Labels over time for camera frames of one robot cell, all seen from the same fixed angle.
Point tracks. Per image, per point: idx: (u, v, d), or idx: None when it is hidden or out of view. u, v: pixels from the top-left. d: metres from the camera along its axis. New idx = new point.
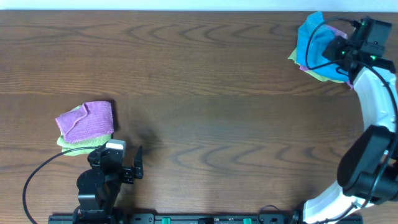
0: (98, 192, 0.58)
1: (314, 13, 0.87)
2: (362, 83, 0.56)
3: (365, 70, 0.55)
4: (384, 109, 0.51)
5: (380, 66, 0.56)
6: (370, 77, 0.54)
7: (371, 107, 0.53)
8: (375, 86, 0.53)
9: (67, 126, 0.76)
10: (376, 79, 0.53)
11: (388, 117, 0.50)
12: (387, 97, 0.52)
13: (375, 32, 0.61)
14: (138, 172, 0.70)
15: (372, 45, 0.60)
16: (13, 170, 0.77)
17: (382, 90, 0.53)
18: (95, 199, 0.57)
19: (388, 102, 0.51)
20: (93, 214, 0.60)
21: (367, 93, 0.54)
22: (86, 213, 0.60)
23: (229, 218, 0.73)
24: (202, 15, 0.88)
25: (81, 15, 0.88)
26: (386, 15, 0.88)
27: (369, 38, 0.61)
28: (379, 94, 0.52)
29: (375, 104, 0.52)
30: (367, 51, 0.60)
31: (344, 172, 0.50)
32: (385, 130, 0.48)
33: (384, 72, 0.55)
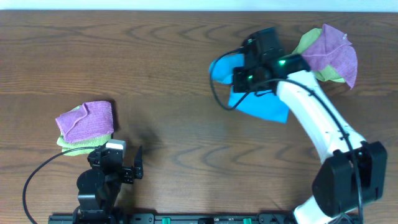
0: (98, 192, 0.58)
1: (314, 13, 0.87)
2: (291, 98, 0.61)
3: (283, 83, 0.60)
4: (326, 126, 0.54)
5: (295, 70, 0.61)
6: (293, 90, 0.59)
7: (311, 123, 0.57)
8: (303, 98, 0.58)
9: (67, 126, 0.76)
10: (300, 91, 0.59)
11: (332, 131, 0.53)
12: (317, 108, 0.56)
13: (267, 41, 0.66)
14: (138, 171, 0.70)
15: (271, 52, 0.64)
16: (13, 170, 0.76)
17: (311, 100, 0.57)
18: (95, 199, 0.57)
19: (324, 112, 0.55)
20: (93, 214, 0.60)
21: (301, 106, 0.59)
22: (86, 213, 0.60)
23: (229, 218, 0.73)
24: (202, 15, 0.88)
25: (81, 15, 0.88)
26: (385, 15, 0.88)
27: (265, 48, 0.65)
28: (311, 105, 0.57)
29: (314, 119, 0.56)
30: (272, 58, 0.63)
31: (323, 200, 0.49)
32: (341, 160, 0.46)
33: (303, 76, 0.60)
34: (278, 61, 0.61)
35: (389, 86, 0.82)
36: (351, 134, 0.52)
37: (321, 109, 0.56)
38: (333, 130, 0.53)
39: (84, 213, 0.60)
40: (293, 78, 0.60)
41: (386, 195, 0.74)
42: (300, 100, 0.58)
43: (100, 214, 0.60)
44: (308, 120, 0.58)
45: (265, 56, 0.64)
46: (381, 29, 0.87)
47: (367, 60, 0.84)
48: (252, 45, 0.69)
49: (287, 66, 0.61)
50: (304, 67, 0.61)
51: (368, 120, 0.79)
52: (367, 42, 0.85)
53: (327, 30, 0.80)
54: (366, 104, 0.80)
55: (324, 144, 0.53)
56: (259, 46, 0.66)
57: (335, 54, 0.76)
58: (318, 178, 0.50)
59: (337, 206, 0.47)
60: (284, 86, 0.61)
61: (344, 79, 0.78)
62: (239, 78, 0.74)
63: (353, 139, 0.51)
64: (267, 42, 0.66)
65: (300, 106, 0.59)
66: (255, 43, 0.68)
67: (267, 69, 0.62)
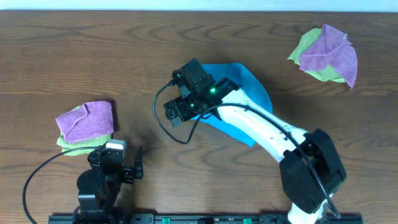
0: (98, 192, 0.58)
1: (314, 13, 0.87)
2: (233, 118, 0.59)
3: (219, 107, 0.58)
4: (270, 134, 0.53)
5: (225, 93, 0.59)
6: (230, 111, 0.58)
7: (258, 135, 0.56)
8: (241, 115, 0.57)
9: (67, 126, 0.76)
10: (236, 109, 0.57)
11: (277, 136, 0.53)
12: (256, 121, 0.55)
13: (193, 73, 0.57)
14: (138, 171, 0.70)
15: (203, 82, 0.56)
16: (13, 170, 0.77)
17: (249, 114, 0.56)
18: (95, 199, 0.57)
19: (264, 121, 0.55)
20: (94, 214, 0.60)
21: (245, 124, 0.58)
22: (86, 213, 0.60)
23: (229, 218, 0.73)
24: (202, 14, 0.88)
25: (81, 15, 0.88)
26: (386, 15, 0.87)
27: (194, 80, 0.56)
28: (251, 121, 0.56)
29: (258, 130, 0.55)
30: (204, 88, 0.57)
31: (298, 200, 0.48)
32: (291, 157, 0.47)
33: (235, 96, 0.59)
34: (209, 90, 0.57)
35: (389, 86, 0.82)
36: (293, 130, 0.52)
37: (261, 118, 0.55)
38: (276, 134, 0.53)
39: (84, 213, 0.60)
40: (227, 101, 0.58)
41: (386, 195, 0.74)
42: (240, 118, 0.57)
43: (100, 214, 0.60)
44: (254, 135, 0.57)
45: (196, 88, 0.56)
46: (382, 29, 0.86)
47: (366, 60, 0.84)
48: (182, 79, 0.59)
49: (219, 93, 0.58)
50: (232, 86, 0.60)
51: (367, 120, 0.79)
52: (367, 42, 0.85)
53: (327, 30, 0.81)
54: (366, 104, 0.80)
55: (275, 151, 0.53)
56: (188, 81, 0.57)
57: (334, 55, 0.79)
58: (283, 182, 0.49)
59: (311, 201, 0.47)
60: (222, 111, 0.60)
61: (344, 79, 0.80)
62: (179, 111, 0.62)
63: (296, 134, 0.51)
64: (196, 74, 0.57)
65: (243, 123, 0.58)
66: (183, 76, 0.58)
67: (203, 102, 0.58)
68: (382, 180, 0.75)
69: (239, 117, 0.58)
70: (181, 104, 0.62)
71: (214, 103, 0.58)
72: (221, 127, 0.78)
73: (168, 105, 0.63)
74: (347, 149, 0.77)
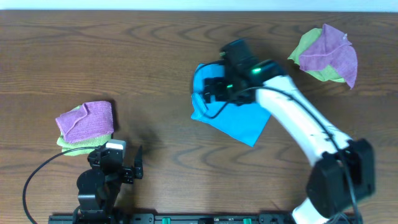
0: (99, 193, 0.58)
1: (314, 13, 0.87)
2: (272, 103, 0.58)
3: (260, 90, 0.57)
4: (310, 130, 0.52)
5: (270, 76, 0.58)
6: (272, 96, 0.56)
7: (296, 127, 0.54)
8: (282, 103, 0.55)
9: (67, 126, 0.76)
10: (278, 96, 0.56)
11: (317, 134, 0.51)
12: (299, 114, 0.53)
13: (237, 52, 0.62)
14: (138, 172, 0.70)
15: (245, 63, 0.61)
16: (13, 170, 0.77)
17: (291, 104, 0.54)
18: (95, 199, 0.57)
19: (306, 115, 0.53)
20: (94, 214, 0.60)
21: (283, 112, 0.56)
22: (87, 213, 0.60)
23: (229, 218, 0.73)
24: (202, 14, 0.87)
25: (81, 15, 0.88)
26: (386, 15, 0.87)
27: (235, 59, 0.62)
28: (292, 111, 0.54)
29: (296, 122, 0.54)
30: (245, 68, 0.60)
31: (319, 202, 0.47)
32: (329, 160, 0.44)
33: (279, 83, 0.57)
34: (252, 70, 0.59)
35: (389, 86, 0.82)
36: (336, 134, 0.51)
37: (303, 112, 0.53)
38: (318, 132, 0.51)
39: (85, 213, 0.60)
40: (272, 86, 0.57)
41: (387, 195, 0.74)
42: (280, 106, 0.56)
43: (101, 214, 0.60)
44: (291, 125, 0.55)
45: (239, 66, 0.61)
46: (382, 29, 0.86)
47: (367, 60, 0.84)
48: (227, 58, 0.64)
49: (263, 73, 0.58)
50: (278, 72, 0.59)
51: (367, 120, 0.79)
52: (367, 42, 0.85)
53: (327, 30, 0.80)
54: (366, 104, 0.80)
55: (311, 148, 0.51)
56: (231, 58, 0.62)
57: (334, 55, 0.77)
58: (312, 182, 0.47)
59: (335, 208, 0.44)
60: (262, 94, 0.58)
61: (345, 79, 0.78)
62: (213, 88, 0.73)
63: (339, 139, 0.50)
64: (240, 53, 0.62)
65: (281, 111, 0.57)
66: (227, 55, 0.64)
67: (243, 79, 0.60)
68: (382, 180, 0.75)
69: (279, 106, 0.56)
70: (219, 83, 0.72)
71: (256, 82, 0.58)
72: (222, 127, 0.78)
73: (207, 81, 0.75)
74: None
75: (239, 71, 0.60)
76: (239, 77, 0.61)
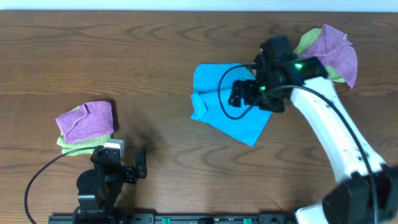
0: (97, 193, 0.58)
1: (314, 13, 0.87)
2: (308, 109, 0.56)
3: (298, 90, 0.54)
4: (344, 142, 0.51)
5: (311, 76, 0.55)
6: (310, 99, 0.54)
7: (329, 137, 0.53)
8: (320, 110, 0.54)
9: (67, 126, 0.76)
10: (316, 100, 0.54)
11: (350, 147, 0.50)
12: (336, 125, 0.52)
13: (278, 46, 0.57)
14: (141, 171, 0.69)
15: (284, 57, 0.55)
16: (13, 170, 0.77)
17: (328, 111, 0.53)
18: (95, 199, 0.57)
19: (343, 129, 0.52)
20: (95, 214, 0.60)
21: (319, 119, 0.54)
22: (88, 213, 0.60)
23: (229, 218, 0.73)
24: (202, 15, 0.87)
25: (81, 15, 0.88)
26: (385, 15, 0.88)
27: (277, 53, 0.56)
28: (329, 120, 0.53)
29: (331, 134, 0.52)
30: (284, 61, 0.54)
31: (335, 216, 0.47)
32: (357, 183, 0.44)
33: (318, 82, 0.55)
34: (294, 64, 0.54)
35: (388, 86, 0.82)
36: (370, 155, 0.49)
37: (341, 124, 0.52)
38: (351, 148, 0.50)
39: (86, 213, 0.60)
40: (310, 86, 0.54)
41: None
42: (316, 111, 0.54)
43: (101, 214, 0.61)
44: (324, 134, 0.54)
45: (278, 60, 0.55)
46: (381, 29, 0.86)
47: (366, 61, 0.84)
48: (264, 53, 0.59)
49: (303, 70, 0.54)
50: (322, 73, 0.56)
51: (367, 120, 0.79)
52: (367, 42, 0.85)
53: (327, 30, 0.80)
54: (366, 104, 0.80)
55: (341, 162, 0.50)
56: (270, 52, 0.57)
57: (334, 54, 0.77)
58: (333, 196, 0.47)
59: None
60: (300, 94, 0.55)
61: (345, 79, 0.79)
62: (235, 92, 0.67)
63: (372, 160, 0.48)
64: (280, 47, 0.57)
65: (316, 117, 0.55)
66: (267, 50, 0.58)
67: (281, 71, 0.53)
68: None
69: (316, 112, 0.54)
70: (237, 88, 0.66)
71: (296, 80, 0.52)
72: (222, 127, 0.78)
73: (231, 84, 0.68)
74: None
75: (278, 65, 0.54)
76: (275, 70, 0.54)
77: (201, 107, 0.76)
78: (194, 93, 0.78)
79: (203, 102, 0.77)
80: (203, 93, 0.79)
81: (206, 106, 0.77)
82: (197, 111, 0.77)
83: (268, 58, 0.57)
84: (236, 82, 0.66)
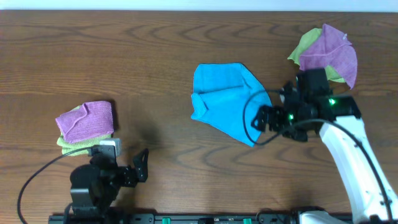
0: (92, 188, 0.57)
1: (316, 12, 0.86)
2: (336, 145, 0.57)
3: (329, 126, 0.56)
4: (366, 182, 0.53)
5: (344, 114, 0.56)
6: (338, 135, 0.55)
7: (352, 177, 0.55)
8: (349, 152, 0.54)
9: (67, 126, 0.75)
10: (346, 138, 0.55)
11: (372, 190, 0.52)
12: (363, 168, 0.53)
13: (314, 80, 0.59)
14: (140, 173, 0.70)
15: (319, 91, 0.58)
16: (14, 170, 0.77)
17: (356, 152, 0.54)
18: (87, 192, 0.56)
19: (370, 173, 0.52)
20: (86, 213, 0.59)
21: (346, 158, 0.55)
22: (79, 211, 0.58)
23: (229, 218, 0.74)
24: (203, 14, 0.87)
25: (80, 15, 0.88)
26: (387, 15, 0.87)
27: (313, 86, 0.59)
28: (357, 162, 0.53)
29: (356, 175, 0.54)
30: (318, 96, 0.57)
31: None
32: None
33: (351, 122, 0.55)
34: (328, 101, 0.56)
35: (388, 86, 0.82)
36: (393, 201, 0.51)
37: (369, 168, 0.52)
38: (375, 192, 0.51)
39: (76, 211, 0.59)
40: (341, 123, 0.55)
41: None
42: (344, 150, 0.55)
43: (93, 213, 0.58)
44: (347, 172, 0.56)
45: (312, 93, 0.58)
46: (382, 29, 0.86)
47: (367, 61, 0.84)
48: (303, 82, 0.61)
49: (336, 106, 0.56)
50: (354, 112, 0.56)
51: (367, 120, 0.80)
52: (368, 42, 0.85)
53: (327, 30, 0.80)
54: (365, 104, 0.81)
55: (363, 203, 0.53)
56: (306, 81, 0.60)
57: (334, 55, 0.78)
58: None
59: None
60: (330, 130, 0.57)
61: (344, 79, 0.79)
62: (272, 117, 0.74)
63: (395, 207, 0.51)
64: (315, 79, 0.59)
65: (343, 156, 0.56)
66: (302, 80, 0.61)
67: (312, 106, 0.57)
68: None
69: (344, 150, 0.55)
70: (278, 113, 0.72)
71: (326, 114, 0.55)
72: (221, 127, 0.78)
73: (263, 107, 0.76)
74: None
75: (314, 101, 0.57)
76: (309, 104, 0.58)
77: (201, 107, 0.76)
78: (194, 93, 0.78)
79: (203, 102, 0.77)
80: (203, 93, 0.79)
81: (206, 106, 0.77)
82: (197, 111, 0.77)
83: (303, 91, 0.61)
84: (278, 109, 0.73)
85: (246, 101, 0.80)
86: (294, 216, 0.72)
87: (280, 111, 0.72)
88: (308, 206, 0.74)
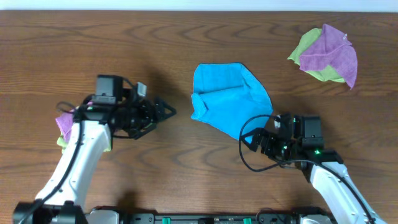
0: (117, 84, 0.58)
1: (316, 12, 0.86)
2: (322, 183, 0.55)
3: (316, 168, 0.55)
4: (351, 210, 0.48)
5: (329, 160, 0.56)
6: (323, 175, 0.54)
7: (339, 208, 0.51)
8: (333, 184, 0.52)
9: (67, 126, 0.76)
10: (331, 176, 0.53)
11: (359, 215, 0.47)
12: (346, 197, 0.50)
13: (310, 127, 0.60)
14: (158, 109, 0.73)
15: (311, 140, 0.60)
16: (15, 170, 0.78)
17: (341, 186, 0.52)
18: (114, 79, 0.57)
19: (354, 200, 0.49)
20: (105, 103, 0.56)
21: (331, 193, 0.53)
22: (97, 102, 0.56)
23: (229, 218, 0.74)
24: (203, 14, 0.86)
25: (79, 15, 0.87)
26: (388, 15, 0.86)
27: (306, 134, 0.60)
28: (341, 192, 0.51)
29: (341, 204, 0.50)
30: (310, 149, 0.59)
31: None
32: None
33: (335, 164, 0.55)
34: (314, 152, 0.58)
35: (388, 87, 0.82)
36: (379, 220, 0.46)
37: (352, 196, 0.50)
38: (359, 214, 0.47)
39: (94, 103, 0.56)
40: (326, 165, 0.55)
41: (383, 195, 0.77)
42: (329, 186, 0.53)
43: (111, 104, 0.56)
44: (335, 205, 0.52)
45: (304, 140, 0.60)
46: (383, 29, 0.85)
47: (366, 61, 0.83)
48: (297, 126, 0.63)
49: (321, 158, 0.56)
50: (339, 160, 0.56)
51: (366, 120, 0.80)
52: (368, 42, 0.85)
53: (327, 30, 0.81)
54: (365, 104, 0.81)
55: None
56: (300, 130, 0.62)
57: (335, 55, 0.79)
58: None
59: None
60: (316, 173, 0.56)
61: (344, 79, 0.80)
62: (265, 140, 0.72)
63: None
64: (310, 129, 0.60)
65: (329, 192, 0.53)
66: (297, 125, 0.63)
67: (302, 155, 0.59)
68: (377, 180, 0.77)
69: (329, 186, 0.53)
70: (272, 138, 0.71)
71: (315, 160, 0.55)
72: (221, 127, 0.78)
73: (260, 130, 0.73)
74: (346, 149, 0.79)
75: (303, 147, 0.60)
76: (300, 148, 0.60)
77: (201, 107, 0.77)
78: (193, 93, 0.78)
79: (203, 103, 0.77)
80: (203, 93, 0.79)
81: (206, 106, 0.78)
82: (197, 111, 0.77)
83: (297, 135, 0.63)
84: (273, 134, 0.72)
85: (246, 101, 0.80)
86: (295, 216, 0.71)
87: (274, 136, 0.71)
88: (308, 206, 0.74)
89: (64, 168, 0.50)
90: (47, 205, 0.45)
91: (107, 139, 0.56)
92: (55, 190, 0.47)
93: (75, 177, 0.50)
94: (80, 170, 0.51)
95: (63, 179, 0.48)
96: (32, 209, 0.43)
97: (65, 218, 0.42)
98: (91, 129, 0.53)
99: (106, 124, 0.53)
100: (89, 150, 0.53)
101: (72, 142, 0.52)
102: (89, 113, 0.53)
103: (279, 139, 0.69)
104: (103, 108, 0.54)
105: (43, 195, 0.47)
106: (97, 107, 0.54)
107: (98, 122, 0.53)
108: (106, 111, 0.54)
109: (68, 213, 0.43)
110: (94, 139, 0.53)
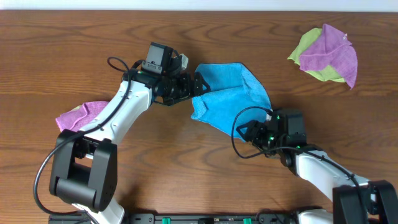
0: (166, 55, 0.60)
1: (316, 13, 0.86)
2: (306, 169, 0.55)
3: (298, 157, 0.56)
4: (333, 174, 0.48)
5: (313, 148, 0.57)
6: (306, 158, 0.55)
7: (322, 178, 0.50)
8: (315, 163, 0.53)
9: (66, 126, 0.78)
10: (311, 158, 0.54)
11: (340, 177, 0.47)
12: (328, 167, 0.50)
13: (293, 124, 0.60)
14: (196, 84, 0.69)
15: (294, 136, 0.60)
16: (15, 170, 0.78)
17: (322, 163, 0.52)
18: (164, 50, 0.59)
19: (335, 168, 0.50)
20: (151, 72, 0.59)
21: (315, 172, 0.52)
22: (145, 69, 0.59)
23: (229, 218, 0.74)
24: (203, 14, 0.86)
25: (79, 15, 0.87)
26: (388, 15, 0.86)
27: (290, 130, 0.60)
28: (323, 167, 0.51)
29: (324, 173, 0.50)
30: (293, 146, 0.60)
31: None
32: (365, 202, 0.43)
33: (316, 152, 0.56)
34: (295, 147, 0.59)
35: (388, 87, 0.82)
36: (356, 177, 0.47)
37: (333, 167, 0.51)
38: (340, 175, 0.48)
39: (143, 68, 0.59)
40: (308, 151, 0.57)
41: None
42: (311, 166, 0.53)
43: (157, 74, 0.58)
44: (318, 181, 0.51)
45: (288, 137, 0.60)
46: (383, 29, 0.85)
47: (367, 61, 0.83)
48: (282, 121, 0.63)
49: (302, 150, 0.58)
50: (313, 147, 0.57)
51: (367, 120, 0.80)
52: (369, 42, 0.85)
53: (327, 30, 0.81)
54: (365, 104, 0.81)
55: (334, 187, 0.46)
56: (284, 125, 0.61)
57: (334, 55, 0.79)
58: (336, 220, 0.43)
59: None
60: (300, 162, 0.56)
61: (344, 79, 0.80)
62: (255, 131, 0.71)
63: (359, 180, 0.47)
64: (293, 126, 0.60)
65: (312, 172, 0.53)
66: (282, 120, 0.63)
67: (287, 154, 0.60)
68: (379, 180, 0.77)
69: (312, 167, 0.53)
70: (261, 129, 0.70)
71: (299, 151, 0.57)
72: (222, 127, 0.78)
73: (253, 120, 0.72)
74: (347, 149, 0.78)
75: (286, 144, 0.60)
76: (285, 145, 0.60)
77: (201, 107, 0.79)
78: None
79: (203, 103, 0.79)
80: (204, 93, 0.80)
81: (206, 106, 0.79)
82: (196, 111, 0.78)
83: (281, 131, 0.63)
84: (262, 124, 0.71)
85: (245, 101, 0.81)
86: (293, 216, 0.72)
87: (263, 127, 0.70)
88: (308, 206, 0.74)
89: (109, 112, 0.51)
90: (86, 138, 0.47)
91: (148, 102, 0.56)
92: (97, 127, 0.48)
93: (117, 121, 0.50)
94: (123, 116, 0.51)
95: (107, 119, 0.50)
96: (72, 136, 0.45)
97: (101, 152, 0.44)
98: (137, 88, 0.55)
99: (150, 88, 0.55)
100: (132, 105, 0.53)
101: (119, 95, 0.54)
102: (139, 76, 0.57)
103: (268, 130, 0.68)
104: (150, 75, 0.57)
105: (86, 129, 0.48)
106: (145, 74, 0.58)
107: (144, 85, 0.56)
108: (153, 78, 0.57)
109: (104, 148, 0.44)
110: (138, 98, 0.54)
